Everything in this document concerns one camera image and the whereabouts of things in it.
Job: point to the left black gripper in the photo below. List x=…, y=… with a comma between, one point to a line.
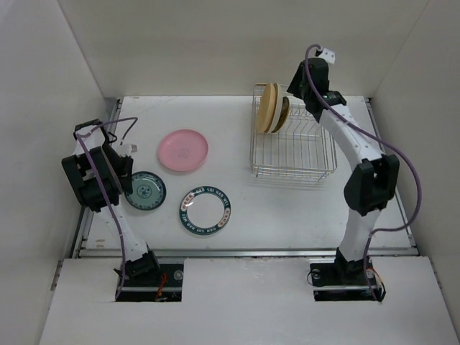
x=124, y=175

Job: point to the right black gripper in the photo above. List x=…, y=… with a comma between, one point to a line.
x=294, y=86

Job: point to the brown gold plate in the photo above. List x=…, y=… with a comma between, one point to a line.
x=284, y=113

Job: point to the dark green plate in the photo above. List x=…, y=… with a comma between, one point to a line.
x=148, y=191

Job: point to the pink plastic plate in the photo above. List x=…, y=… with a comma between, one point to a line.
x=183, y=150

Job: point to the blue rimmed grey plate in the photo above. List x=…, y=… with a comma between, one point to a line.
x=205, y=210

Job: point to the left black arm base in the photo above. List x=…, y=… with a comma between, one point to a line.
x=165, y=286

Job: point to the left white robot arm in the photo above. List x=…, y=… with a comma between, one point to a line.
x=99, y=175

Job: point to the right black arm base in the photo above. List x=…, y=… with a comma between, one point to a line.
x=330, y=284

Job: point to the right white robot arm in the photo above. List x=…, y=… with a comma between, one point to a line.
x=373, y=178

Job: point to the white plate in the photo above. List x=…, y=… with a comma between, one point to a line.
x=278, y=108

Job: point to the tan yellow plate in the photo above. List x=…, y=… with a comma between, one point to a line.
x=266, y=108

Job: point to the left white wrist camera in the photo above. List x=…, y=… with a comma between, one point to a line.
x=127, y=147

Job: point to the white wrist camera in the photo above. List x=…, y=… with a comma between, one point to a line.
x=127, y=147
x=328, y=55

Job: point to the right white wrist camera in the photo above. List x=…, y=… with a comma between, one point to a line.
x=328, y=55

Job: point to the metal wire dish rack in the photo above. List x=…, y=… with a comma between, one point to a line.
x=301, y=149

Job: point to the front aluminium rail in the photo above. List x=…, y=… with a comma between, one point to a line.
x=246, y=253

